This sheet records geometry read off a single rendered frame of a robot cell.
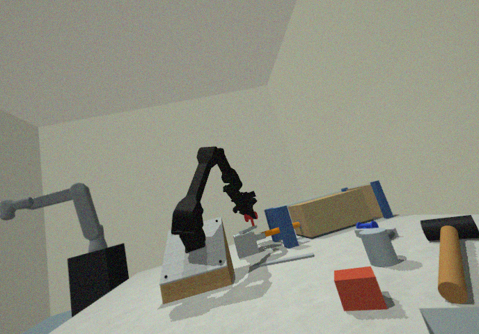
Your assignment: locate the wooden-handled mallet with black head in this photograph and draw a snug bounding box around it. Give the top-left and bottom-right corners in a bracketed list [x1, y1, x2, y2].
[420, 215, 479, 303]

